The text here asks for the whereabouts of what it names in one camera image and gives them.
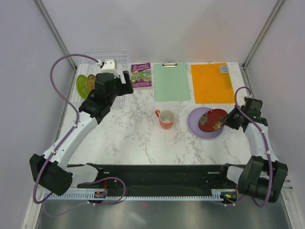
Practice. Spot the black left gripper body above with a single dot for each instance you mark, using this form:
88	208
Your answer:
118	92

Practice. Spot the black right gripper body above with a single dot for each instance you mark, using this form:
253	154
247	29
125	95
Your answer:
232	119

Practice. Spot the dark red floral plate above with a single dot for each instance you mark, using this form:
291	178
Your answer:
212	120

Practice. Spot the lime green plate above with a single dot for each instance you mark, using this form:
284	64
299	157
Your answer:
81	86

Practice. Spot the lavender plate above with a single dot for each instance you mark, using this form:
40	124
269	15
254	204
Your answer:
193	124

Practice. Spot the yellow patterned plate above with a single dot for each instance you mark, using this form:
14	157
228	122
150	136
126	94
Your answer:
91	82

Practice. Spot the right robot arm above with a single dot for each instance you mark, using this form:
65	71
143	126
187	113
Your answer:
263	176

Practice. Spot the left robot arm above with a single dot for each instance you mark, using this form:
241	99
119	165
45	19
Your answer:
50	169

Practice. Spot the purple treehouse book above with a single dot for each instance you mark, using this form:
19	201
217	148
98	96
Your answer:
141	76

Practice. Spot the orange cutting mat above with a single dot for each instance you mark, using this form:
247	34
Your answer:
212	84

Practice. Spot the mint green clipboard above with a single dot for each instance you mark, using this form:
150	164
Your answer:
171	82

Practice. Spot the orange mug white inside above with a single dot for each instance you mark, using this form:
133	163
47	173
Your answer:
166	118

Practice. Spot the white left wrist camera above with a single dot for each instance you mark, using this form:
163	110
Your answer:
108	66

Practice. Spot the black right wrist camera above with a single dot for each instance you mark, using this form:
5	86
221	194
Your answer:
252	108

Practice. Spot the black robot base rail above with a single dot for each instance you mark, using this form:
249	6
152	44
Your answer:
159	179

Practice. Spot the white cable duct strip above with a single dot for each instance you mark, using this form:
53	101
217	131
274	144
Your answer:
101	194

